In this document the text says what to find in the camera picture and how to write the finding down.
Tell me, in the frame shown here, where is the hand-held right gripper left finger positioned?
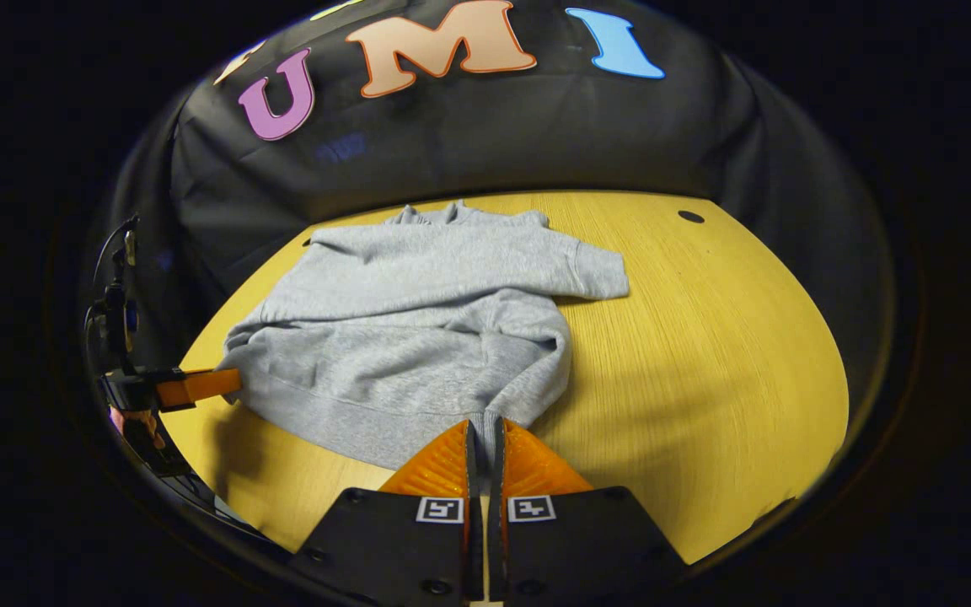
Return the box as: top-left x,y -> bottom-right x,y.
293,419 -> 484,604

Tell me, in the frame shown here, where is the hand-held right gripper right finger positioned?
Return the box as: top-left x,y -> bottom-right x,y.
488,417 -> 689,601

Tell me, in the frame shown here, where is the grey sweatshirt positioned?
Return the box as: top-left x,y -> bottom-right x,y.
216,201 -> 631,471

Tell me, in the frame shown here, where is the black backdrop cloth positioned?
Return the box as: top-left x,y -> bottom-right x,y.
106,0 -> 895,397

